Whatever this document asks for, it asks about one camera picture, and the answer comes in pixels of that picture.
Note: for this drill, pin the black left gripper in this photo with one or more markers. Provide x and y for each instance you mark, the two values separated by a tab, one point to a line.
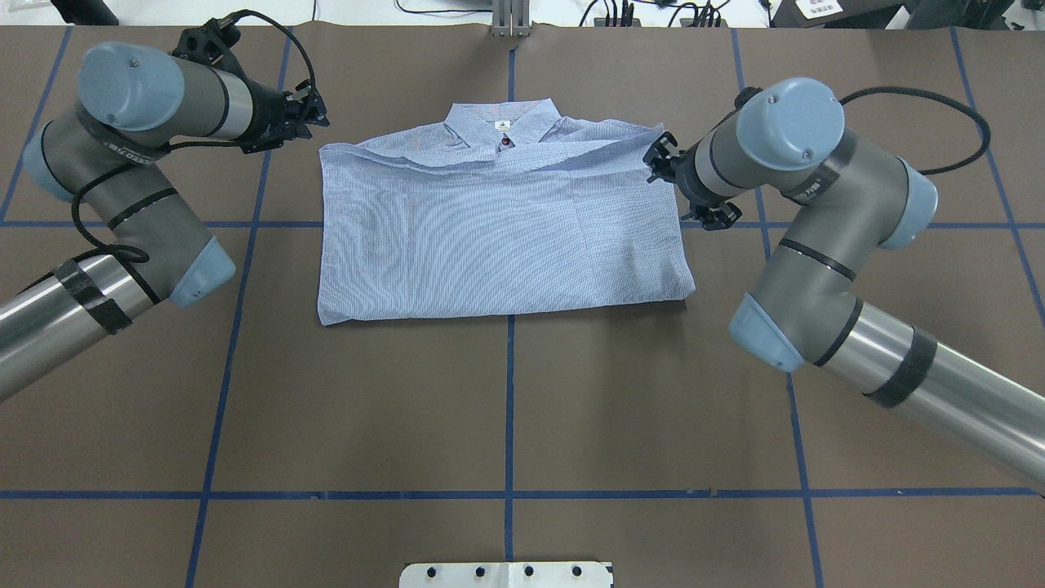
267	117

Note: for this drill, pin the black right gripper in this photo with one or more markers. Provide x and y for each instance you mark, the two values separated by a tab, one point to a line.
684	174

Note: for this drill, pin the light blue striped shirt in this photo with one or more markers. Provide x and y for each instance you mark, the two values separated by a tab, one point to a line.
501	209

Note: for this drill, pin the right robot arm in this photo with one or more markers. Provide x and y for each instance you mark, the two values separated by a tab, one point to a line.
853	198

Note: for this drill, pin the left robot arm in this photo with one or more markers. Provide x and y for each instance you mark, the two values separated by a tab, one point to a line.
135	105

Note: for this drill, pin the aluminium frame post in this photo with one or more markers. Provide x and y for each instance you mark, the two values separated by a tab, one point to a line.
511	18

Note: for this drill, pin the white central robot pedestal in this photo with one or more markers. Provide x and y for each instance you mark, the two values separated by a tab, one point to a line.
509	574

